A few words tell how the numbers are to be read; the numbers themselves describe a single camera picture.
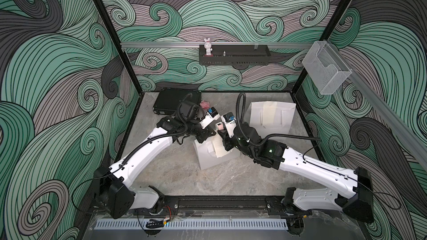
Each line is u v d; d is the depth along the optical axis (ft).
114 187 1.24
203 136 2.13
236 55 3.13
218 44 3.09
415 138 1.69
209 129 2.13
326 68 2.56
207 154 2.43
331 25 2.81
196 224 2.29
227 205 2.46
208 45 2.95
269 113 2.76
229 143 2.02
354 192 1.27
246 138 1.58
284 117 2.75
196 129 2.05
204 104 3.60
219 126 2.28
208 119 2.12
